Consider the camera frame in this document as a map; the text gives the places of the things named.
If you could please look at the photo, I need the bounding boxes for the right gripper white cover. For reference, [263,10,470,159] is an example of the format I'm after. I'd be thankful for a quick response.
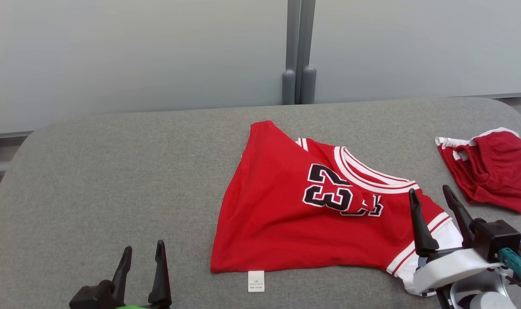
[408,185,501,296]

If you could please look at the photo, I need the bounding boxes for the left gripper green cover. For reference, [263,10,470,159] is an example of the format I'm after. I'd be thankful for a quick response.
[113,240,173,309]

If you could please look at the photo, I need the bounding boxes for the red shorts white waistband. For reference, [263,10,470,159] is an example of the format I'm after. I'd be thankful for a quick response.
[435,127,521,214]

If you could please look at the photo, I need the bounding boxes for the red basketball jersey white sleeves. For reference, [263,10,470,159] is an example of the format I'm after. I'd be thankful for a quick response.
[210,120,465,297]

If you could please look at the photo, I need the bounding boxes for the grey fabric sofa cushion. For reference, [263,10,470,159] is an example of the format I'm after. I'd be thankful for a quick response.
[0,97,521,309]

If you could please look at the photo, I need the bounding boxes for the grey partition upright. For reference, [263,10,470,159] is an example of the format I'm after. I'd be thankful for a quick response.
[296,0,316,103]
[286,0,302,71]

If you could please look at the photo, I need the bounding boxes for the right teal cable connector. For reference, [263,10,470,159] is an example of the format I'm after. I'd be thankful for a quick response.
[497,248,521,286]

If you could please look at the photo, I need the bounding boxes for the grey rounded partition post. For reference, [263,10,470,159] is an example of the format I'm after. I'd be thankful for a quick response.
[282,70,296,105]
[301,65,317,104]

